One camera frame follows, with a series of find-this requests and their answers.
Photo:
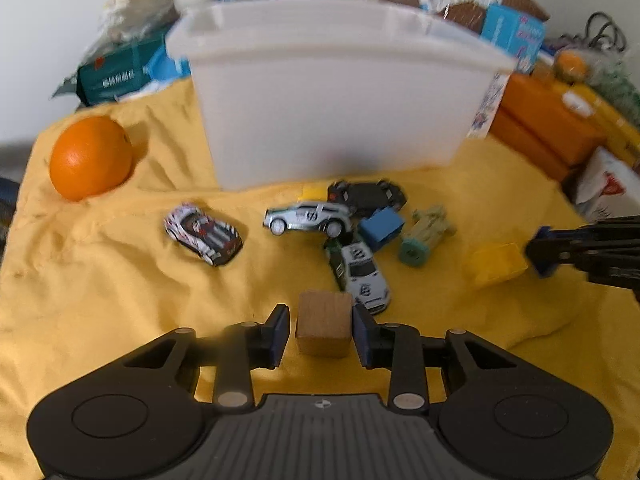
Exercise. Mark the white plastic storage bin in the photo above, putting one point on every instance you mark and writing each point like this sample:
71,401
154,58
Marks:
330,90

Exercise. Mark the blue cardboard box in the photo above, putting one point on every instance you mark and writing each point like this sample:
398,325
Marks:
515,35

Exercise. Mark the dark blue bag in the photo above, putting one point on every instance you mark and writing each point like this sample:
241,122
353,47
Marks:
5,195

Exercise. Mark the white diaper package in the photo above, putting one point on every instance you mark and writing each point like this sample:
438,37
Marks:
607,185

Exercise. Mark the yellow cloth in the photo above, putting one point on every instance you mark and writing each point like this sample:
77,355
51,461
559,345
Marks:
125,285

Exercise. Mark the orange fruit in net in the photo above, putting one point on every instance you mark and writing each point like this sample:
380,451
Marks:
572,65

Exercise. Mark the white racing toy car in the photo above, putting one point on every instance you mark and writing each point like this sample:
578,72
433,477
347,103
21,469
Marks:
362,275

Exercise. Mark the orange gift box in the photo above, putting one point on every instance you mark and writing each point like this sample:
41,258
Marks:
545,120

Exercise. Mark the yellow box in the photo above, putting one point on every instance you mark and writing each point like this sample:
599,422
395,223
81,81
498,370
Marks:
610,115

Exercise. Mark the yellow toy brick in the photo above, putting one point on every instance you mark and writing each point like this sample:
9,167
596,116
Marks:
500,262

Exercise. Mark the blue toy block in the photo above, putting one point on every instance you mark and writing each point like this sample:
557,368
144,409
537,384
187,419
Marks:
382,227

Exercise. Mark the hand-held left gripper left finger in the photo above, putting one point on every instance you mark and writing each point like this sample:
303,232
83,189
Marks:
280,333

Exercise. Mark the white plastic bag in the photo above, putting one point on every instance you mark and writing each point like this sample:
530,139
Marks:
135,5

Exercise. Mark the green plastic packet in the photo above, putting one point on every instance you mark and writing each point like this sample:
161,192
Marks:
115,72

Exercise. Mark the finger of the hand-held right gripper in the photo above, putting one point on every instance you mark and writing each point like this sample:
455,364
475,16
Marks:
542,255

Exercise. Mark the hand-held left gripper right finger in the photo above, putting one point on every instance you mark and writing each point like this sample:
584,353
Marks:
362,336

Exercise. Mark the white green toy car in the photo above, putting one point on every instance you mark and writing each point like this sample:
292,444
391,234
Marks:
305,217

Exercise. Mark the wooden toy block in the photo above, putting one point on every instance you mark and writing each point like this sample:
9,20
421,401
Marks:
324,327

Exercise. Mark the white milk carton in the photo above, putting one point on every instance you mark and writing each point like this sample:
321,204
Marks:
487,110

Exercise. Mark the white red black toy car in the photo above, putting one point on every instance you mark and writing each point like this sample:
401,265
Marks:
202,232

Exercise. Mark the brown woven bag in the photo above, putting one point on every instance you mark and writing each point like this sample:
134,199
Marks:
475,0

